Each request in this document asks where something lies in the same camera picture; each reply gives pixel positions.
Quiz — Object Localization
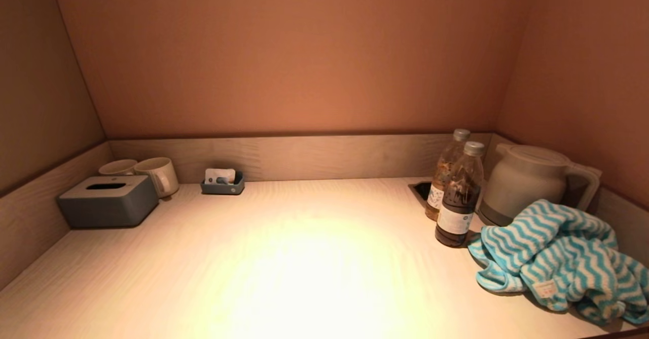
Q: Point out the white sachet packets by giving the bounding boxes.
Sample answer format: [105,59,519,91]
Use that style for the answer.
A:
[204,168,236,184]

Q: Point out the blue white striped towel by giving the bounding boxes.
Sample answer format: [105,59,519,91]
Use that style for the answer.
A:
[467,199,649,327]

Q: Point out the amber tea plastic bottle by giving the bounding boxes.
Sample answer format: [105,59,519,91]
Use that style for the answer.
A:
[425,129,471,221]

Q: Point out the black recessed table socket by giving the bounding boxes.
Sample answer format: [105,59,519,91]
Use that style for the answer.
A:
[409,181,432,203]

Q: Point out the small grey tray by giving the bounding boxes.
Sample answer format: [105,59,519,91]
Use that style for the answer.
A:
[201,171,245,196]

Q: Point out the grey tissue box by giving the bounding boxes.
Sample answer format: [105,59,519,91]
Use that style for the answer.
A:
[56,175,159,229]

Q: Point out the dark drink plastic bottle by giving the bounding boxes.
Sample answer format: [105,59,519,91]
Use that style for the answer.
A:
[435,141,485,248]

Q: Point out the white electric kettle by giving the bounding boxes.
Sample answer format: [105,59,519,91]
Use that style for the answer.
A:
[479,143,602,227]

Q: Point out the white ceramic mug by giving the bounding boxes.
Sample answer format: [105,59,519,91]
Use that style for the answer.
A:
[134,157,179,199]
[98,159,138,176]

